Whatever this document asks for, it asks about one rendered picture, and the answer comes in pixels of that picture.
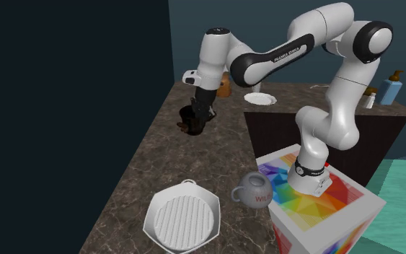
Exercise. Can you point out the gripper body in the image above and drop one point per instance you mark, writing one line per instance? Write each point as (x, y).
(202, 100)

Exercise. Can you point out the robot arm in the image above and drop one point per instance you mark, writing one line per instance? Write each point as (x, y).
(343, 105)

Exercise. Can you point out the orange brown jar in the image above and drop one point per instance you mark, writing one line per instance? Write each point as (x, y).
(224, 88)

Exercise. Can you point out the dark brown round object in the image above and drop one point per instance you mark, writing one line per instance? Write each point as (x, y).
(188, 123)

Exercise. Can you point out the white plate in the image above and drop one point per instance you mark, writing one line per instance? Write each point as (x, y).
(260, 99)

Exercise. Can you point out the grey round mug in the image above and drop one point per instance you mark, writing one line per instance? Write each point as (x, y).
(253, 191)

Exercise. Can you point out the white grill pan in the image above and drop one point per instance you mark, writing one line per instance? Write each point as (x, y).
(183, 218)

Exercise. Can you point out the rainbow patterned robot stand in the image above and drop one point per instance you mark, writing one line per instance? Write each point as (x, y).
(315, 211)

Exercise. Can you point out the white shaker with brown cap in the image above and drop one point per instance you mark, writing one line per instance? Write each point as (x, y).
(368, 98)

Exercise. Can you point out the blue soap dispenser bottle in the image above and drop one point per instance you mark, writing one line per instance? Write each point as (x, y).
(389, 89)

